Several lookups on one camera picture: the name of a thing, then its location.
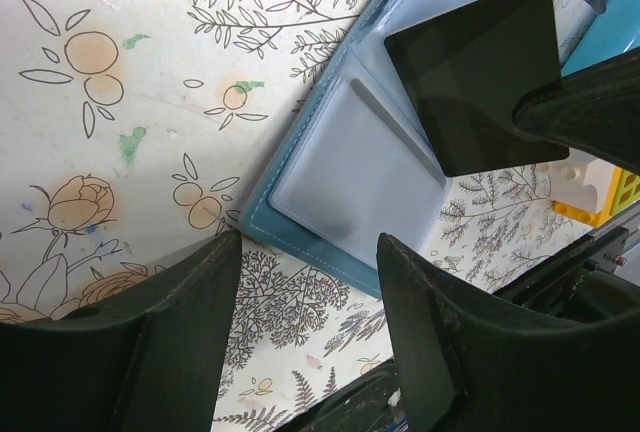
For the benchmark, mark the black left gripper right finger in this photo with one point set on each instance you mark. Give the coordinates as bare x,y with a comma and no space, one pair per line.
469,360

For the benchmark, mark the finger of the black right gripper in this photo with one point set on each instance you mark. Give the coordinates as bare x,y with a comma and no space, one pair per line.
595,110

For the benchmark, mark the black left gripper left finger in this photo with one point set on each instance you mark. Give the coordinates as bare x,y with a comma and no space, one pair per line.
147,359

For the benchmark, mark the black VIP card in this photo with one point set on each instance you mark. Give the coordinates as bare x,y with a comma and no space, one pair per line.
466,70

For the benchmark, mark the white curved toy piece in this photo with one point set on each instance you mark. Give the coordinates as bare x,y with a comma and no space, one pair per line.
580,184

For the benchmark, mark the yellow toy window brick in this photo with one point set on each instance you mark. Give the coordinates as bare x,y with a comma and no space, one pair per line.
623,192

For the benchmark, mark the floral patterned table mat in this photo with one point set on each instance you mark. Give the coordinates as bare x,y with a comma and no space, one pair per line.
131,131

